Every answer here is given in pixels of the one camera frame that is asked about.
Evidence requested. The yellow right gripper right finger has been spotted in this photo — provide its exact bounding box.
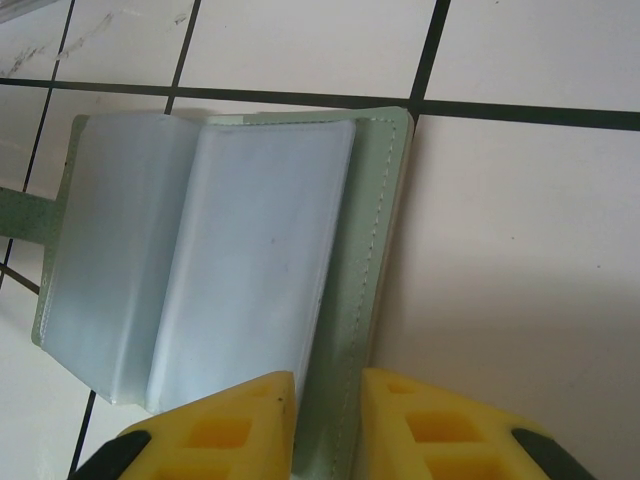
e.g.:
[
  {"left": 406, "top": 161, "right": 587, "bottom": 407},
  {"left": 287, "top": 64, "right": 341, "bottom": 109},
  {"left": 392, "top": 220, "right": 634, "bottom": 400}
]
[{"left": 360, "top": 367, "right": 569, "bottom": 480}]

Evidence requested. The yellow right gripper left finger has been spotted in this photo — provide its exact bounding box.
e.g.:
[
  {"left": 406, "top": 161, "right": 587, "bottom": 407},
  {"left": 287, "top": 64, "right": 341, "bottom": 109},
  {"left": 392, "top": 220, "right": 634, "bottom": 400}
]
[{"left": 74, "top": 370, "right": 296, "bottom": 480}]

